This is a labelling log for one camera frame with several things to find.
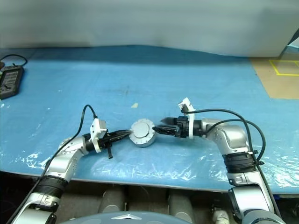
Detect blue plastic table sheet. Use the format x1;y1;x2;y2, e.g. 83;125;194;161
0;44;299;194

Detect grey robot torso dome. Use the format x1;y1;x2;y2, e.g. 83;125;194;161
70;211;199;224

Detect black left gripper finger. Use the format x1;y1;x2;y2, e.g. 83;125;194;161
110;129;131;139
111;134;129;144

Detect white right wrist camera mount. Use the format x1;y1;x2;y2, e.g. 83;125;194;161
177;97;196;140

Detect round motor lid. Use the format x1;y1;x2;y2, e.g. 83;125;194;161
130;118;155;141

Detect white backdrop panel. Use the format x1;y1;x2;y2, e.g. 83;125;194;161
0;0;299;58

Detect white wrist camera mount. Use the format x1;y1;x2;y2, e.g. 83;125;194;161
177;97;196;140
90;118;108;154

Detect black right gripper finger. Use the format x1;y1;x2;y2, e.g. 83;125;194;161
152;125;178;136
160;117;178;126

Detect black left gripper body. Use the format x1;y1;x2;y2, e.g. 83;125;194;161
99;131;114;161

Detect grey rounded robot leg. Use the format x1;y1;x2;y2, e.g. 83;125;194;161
99;188;127;215
168;192;196;218

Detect silver round motor housing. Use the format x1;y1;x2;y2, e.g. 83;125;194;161
129;132;157;148

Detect black slanted stand leg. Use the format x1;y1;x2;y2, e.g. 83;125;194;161
284;29;299;51

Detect black handheld controller box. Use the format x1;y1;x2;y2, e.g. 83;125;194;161
0;65;25;100

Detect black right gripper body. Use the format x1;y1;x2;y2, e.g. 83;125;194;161
175;115;191;139

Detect white rounded shape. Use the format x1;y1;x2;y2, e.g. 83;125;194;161
211;207;231;223

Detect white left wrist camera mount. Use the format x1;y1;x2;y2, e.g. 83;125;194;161
90;118;108;154

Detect black controller cable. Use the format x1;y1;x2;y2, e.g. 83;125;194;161
0;54;28;68

